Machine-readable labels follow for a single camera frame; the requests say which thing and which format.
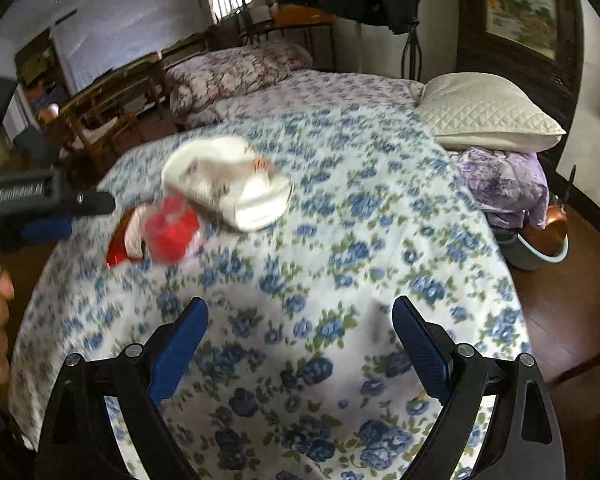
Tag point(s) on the copper kettle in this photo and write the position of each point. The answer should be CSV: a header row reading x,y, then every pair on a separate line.
x,y
550,230

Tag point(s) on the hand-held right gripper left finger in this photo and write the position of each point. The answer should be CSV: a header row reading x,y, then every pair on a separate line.
x,y
177,347

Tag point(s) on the clear red plastic wrapper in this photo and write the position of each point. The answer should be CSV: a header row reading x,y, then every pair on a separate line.
x,y
172,230

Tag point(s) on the white quilted pillow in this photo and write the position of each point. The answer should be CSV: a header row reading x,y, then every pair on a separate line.
x,y
485,110

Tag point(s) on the red and white packet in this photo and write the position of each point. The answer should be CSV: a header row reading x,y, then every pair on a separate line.
x,y
125,240

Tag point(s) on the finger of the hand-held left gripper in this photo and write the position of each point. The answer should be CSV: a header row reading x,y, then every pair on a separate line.
x,y
47,230
92,202

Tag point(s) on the purple floral bedsheet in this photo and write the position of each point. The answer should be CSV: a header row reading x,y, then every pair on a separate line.
x,y
330,90

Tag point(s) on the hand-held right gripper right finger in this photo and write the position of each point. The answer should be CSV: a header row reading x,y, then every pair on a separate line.
x,y
422,347

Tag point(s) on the wooden table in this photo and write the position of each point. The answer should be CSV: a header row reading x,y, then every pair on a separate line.
x,y
130,75

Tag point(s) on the purple floral cloth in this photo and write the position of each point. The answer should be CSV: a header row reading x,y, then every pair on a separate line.
x,y
500,185

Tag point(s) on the black coat stand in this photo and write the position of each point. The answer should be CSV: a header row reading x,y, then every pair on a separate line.
x,y
412,50

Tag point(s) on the folded floral quilt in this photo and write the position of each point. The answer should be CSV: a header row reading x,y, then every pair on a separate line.
x,y
230,75

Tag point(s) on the wooden shelf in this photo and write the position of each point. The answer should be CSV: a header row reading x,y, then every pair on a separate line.
x,y
35,70

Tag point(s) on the orange metal chair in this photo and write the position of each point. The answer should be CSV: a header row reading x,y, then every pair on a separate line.
x,y
300,15

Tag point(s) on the blue floral bedsheet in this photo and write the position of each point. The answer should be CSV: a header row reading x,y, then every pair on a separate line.
x,y
330,260

